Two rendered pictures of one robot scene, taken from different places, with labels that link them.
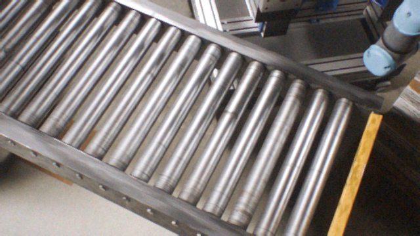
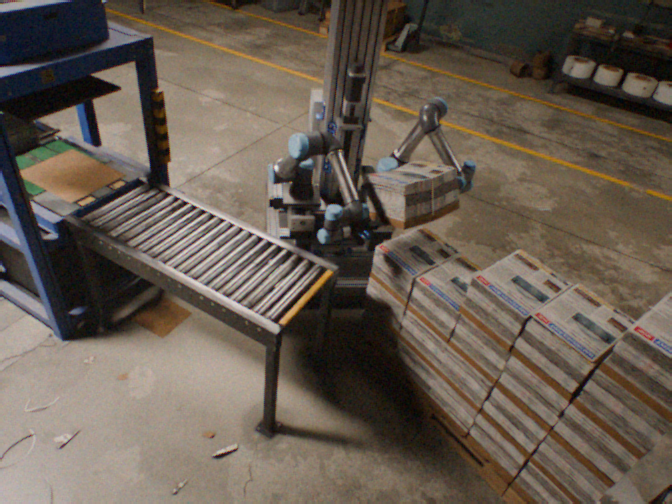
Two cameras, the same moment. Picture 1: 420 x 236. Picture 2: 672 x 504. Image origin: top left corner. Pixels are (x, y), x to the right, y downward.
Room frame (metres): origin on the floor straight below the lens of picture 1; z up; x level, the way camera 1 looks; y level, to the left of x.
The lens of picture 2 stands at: (-1.17, -0.60, 2.44)
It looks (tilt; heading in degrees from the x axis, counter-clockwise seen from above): 39 degrees down; 5
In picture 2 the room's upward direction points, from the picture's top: 9 degrees clockwise
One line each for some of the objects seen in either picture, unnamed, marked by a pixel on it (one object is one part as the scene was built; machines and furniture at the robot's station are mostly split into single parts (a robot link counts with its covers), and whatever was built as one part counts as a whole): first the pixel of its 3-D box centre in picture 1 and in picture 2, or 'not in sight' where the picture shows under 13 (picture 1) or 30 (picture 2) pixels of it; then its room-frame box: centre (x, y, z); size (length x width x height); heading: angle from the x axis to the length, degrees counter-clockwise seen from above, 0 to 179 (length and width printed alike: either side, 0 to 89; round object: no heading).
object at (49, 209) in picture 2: not in sight; (65, 180); (1.01, 1.22, 0.75); 0.70 x 0.65 x 0.10; 71
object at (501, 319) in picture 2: not in sight; (515, 298); (0.58, -1.29, 0.95); 0.38 x 0.29 x 0.23; 139
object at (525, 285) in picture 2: not in sight; (522, 281); (0.56, -1.28, 1.06); 0.37 x 0.29 x 0.01; 139
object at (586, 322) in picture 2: not in sight; (585, 319); (0.40, -1.52, 1.06); 0.37 x 0.28 x 0.01; 139
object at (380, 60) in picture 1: (390, 52); (330, 233); (0.70, -0.40, 1.00); 0.11 x 0.08 x 0.09; 136
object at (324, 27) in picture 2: not in sight; (364, 19); (7.43, 0.26, 0.28); 1.20 x 0.83 x 0.57; 71
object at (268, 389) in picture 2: not in sight; (270, 389); (0.22, -0.26, 0.34); 0.06 x 0.06 x 0.68; 71
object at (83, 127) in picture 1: (115, 80); (199, 245); (0.67, 0.27, 0.77); 0.47 x 0.05 x 0.05; 161
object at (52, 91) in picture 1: (74, 62); (180, 235); (0.72, 0.39, 0.77); 0.47 x 0.05 x 0.05; 161
